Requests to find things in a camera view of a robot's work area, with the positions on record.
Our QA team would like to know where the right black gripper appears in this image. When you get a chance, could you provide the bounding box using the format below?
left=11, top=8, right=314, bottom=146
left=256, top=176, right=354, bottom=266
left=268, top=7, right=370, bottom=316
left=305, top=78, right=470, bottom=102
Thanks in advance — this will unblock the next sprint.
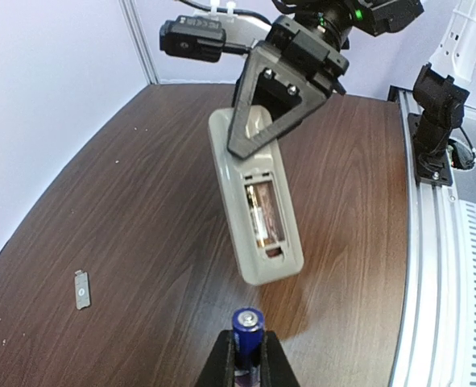
left=227, top=15, right=350, bottom=158

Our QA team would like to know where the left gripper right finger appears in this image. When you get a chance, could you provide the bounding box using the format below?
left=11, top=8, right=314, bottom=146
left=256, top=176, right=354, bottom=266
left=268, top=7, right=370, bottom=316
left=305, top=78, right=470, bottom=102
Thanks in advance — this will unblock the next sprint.
left=259, top=331, right=300, bottom=387

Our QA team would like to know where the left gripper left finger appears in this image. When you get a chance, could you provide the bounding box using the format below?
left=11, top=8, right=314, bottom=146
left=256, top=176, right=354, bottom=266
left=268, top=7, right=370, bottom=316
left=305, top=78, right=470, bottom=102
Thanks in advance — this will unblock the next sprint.
left=195, top=330, right=235, bottom=387

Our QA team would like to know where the blue AAA battery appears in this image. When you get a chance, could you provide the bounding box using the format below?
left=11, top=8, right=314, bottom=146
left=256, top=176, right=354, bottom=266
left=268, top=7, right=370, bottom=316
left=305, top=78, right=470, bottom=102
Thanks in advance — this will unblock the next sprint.
left=232, top=307, right=265, bottom=386

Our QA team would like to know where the white gold AAA battery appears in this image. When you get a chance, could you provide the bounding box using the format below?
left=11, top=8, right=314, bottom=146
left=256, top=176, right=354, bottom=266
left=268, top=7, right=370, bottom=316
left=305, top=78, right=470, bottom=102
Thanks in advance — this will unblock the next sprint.
left=246, top=185, right=269, bottom=248

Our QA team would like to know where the grey remote control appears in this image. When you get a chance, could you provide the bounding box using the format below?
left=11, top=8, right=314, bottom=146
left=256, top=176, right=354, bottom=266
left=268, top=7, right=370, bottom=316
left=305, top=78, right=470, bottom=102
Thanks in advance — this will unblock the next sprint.
left=209, top=108, right=304, bottom=285

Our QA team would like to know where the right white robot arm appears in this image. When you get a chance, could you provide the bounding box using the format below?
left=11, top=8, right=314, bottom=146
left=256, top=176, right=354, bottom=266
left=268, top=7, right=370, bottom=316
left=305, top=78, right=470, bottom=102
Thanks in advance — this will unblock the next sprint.
left=227, top=1, right=476, bottom=185

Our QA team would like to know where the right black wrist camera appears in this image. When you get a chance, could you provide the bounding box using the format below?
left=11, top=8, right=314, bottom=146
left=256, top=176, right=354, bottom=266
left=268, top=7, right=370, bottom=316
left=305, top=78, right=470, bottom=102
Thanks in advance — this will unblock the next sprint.
left=159, top=13, right=271, bottom=63

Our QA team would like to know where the front aluminium rail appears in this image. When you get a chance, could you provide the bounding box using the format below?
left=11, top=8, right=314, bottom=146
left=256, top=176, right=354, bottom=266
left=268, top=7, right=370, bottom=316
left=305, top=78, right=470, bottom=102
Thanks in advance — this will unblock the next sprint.
left=389, top=87, right=476, bottom=386

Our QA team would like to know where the left aluminium frame post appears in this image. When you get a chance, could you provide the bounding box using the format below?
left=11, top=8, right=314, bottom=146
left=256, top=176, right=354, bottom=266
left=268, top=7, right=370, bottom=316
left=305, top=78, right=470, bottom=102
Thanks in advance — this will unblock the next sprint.
left=118, top=0, right=160, bottom=85

